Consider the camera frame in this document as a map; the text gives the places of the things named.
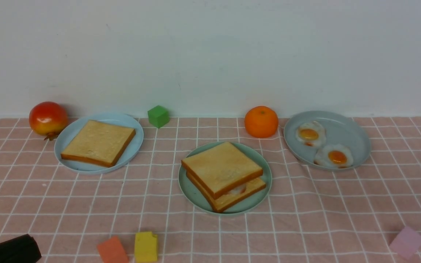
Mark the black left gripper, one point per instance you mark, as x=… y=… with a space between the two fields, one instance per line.
x=22 y=249

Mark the fried egg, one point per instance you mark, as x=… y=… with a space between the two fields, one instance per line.
x=312 y=134
x=334 y=156
x=238 y=190

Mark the orange cube block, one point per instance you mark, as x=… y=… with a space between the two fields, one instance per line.
x=112 y=251

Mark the yellow cube block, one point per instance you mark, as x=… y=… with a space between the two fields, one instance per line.
x=146 y=247

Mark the light blue bread plate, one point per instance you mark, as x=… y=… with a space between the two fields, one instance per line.
x=111 y=118

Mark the red yellow pomegranate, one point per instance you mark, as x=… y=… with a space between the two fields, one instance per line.
x=48 y=119

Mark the green cube block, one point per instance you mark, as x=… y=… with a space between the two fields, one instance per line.
x=158 y=116

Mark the orange tangerine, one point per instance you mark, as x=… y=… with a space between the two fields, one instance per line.
x=261 y=122

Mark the grey egg plate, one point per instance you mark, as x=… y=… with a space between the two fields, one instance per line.
x=339 y=130

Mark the pink checked tablecloth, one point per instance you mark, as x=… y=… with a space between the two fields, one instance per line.
x=310 y=215

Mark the pink cube block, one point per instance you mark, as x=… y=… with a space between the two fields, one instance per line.
x=406 y=243

